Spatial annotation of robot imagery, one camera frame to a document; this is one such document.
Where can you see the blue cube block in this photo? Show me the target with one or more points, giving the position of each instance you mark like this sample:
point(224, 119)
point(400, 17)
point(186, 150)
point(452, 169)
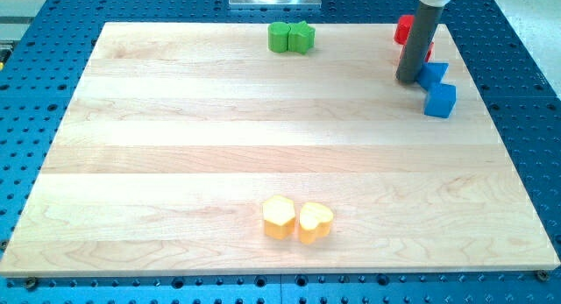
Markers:
point(440, 100)

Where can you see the blue triangular block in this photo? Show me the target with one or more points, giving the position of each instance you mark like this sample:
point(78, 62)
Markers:
point(431, 72)

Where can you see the yellow hexagon block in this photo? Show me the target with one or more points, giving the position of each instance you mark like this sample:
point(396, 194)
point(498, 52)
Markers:
point(279, 217)

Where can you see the yellow heart block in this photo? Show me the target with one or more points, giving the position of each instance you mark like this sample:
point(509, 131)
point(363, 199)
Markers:
point(315, 221)

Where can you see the wooden board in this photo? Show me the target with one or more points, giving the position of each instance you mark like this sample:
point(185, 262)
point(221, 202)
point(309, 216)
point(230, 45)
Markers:
point(178, 133)

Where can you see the green star block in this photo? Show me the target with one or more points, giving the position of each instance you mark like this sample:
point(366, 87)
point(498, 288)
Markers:
point(301, 37)

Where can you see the green cylinder block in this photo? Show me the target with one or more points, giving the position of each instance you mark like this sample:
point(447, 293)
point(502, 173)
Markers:
point(277, 37)

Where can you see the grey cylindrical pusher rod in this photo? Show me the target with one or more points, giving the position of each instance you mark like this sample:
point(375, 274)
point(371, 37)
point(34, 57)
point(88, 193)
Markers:
point(420, 36)

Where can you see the red block upper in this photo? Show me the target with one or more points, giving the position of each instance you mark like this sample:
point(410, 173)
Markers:
point(403, 28)

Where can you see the red block behind pusher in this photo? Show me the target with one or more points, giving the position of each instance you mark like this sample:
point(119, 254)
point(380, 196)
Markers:
point(429, 52)

